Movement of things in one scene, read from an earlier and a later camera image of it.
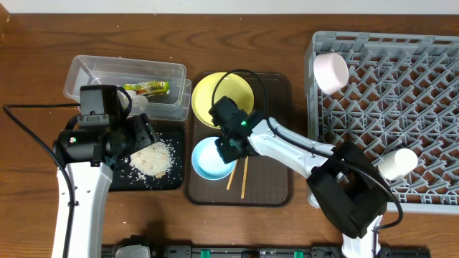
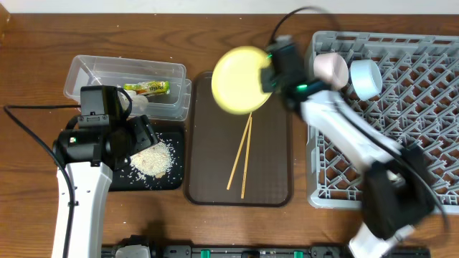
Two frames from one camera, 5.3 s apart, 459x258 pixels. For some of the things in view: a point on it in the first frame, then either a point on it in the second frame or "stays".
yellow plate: (232, 86) → (237, 79)
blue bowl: (207, 161) → (366, 79)
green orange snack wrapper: (148, 88) stays
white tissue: (139, 103) stays
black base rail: (270, 251) stays
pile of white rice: (153, 160) stays
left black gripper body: (142, 130) stays
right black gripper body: (228, 150) → (270, 83)
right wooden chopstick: (244, 178) stays
